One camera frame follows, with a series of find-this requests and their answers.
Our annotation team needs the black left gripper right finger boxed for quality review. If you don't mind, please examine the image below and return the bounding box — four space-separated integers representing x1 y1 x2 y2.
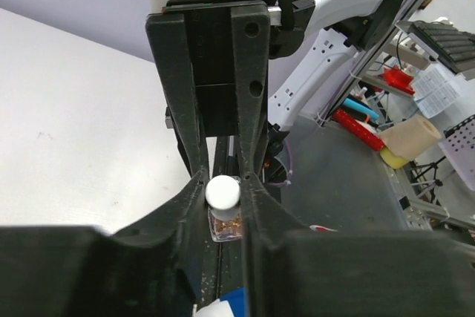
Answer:
241 174 474 316

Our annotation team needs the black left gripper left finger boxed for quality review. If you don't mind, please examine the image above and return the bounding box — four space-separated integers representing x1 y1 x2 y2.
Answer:
1 170 209 316

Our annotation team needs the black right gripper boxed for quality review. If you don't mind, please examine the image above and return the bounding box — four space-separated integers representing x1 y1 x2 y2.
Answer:
145 0 308 182

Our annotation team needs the glitter nail polish bottle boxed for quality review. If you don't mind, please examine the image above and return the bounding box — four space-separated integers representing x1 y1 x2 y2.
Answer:
208 207 243 243

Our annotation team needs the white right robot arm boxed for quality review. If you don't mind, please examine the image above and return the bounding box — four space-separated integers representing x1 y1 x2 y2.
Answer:
145 0 404 177

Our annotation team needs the blue white red sleeve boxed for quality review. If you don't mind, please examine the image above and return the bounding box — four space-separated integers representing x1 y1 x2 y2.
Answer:
194 287 246 317

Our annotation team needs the yellow sponge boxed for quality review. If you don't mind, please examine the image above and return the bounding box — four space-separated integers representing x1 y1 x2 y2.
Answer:
379 146 408 169

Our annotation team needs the blue foam tube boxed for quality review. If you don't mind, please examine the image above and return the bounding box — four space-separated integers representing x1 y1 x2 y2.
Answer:
342 98 379 121

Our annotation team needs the red glitter foam roll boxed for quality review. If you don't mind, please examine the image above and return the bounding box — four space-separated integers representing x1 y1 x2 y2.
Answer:
332 108 384 151

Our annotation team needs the beige foam roll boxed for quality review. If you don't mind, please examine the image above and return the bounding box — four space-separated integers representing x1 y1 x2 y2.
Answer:
379 114 442 161

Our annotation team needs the red plastic basket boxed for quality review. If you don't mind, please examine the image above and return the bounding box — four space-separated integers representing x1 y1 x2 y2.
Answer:
382 67 415 96

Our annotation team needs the white perforated panel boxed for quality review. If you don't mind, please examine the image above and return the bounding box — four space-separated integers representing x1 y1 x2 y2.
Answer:
439 115 475 191

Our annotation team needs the white printed paper sheet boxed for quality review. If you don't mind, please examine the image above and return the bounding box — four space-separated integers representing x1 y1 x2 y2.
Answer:
410 64 469 119

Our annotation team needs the black keyboard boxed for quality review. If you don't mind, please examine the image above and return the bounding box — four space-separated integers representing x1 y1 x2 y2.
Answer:
409 21 474 74

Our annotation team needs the aluminium frame post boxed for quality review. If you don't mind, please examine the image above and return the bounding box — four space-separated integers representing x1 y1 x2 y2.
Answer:
315 0 423 125

